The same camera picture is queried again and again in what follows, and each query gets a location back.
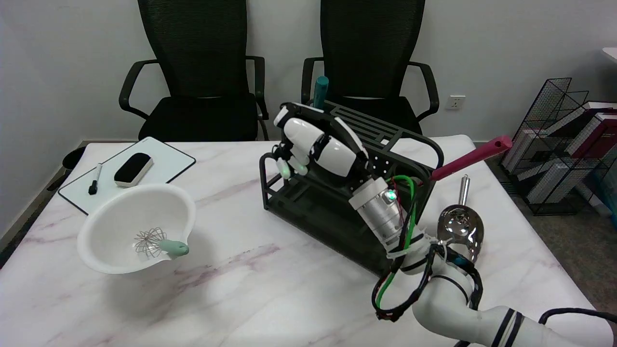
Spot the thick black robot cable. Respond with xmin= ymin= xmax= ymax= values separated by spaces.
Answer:
xmin=537 ymin=308 xmax=617 ymax=325

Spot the black metal dish rack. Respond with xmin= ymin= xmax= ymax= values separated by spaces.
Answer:
xmin=259 ymin=99 xmax=445 ymax=280

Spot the maroon white box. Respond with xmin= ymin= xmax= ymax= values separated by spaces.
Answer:
xmin=525 ymin=101 xmax=617 ymax=203

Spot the pink sponge bottle brush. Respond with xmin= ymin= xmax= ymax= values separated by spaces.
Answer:
xmin=429 ymin=135 xmax=513 ymax=182

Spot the green robot cable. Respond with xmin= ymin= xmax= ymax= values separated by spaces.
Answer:
xmin=375 ymin=175 xmax=418 ymax=309

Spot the wire whisk green handle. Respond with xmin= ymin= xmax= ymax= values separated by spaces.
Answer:
xmin=134 ymin=227 xmax=190 ymax=259

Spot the shiny steel scoop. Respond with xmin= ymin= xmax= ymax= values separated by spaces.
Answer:
xmin=436 ymin=175 xmax=484 ymax=264

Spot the white plastic mixing bowl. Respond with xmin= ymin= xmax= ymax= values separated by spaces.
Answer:
xmin=77 ymin=183 xmax=197 ymax=275

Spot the black whiteboard eraser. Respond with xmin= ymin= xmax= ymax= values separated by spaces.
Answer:
xmin=114 ymin=153 xmax=154 ymax=188

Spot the black wire mesh rack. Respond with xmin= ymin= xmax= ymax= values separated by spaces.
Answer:
xmin=501 ymin=77 xmax=617 ymax=216

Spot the black round floor bin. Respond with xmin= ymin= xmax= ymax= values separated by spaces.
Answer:
xmin=62 ymin=146 xmax=87 ymax=171

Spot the small white whiteboard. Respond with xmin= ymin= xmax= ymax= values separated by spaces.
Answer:
xmin=58 ymin=137 xmax=197 ymax=215

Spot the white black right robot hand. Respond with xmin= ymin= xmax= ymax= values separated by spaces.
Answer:
xmin=272 ymin=102 xmax=381 ymax=191

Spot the teal handled brush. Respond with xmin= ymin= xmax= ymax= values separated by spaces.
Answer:
xmin=313 ymin=76 xmax=330 ymax=109

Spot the black whiteboard marker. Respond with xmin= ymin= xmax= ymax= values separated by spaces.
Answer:
xmin=88 ymin=163 xmax=103 ymax=196

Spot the black mesh office chair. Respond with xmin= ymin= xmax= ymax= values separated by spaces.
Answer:
xmin=119 ymin=0 xmax=269 ymax=142
xmin=301 ymin=0 xmax=440 ymax=140

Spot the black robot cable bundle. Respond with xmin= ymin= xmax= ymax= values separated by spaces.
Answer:
xmin=371 ymin=241 xmax=483 ymax=322

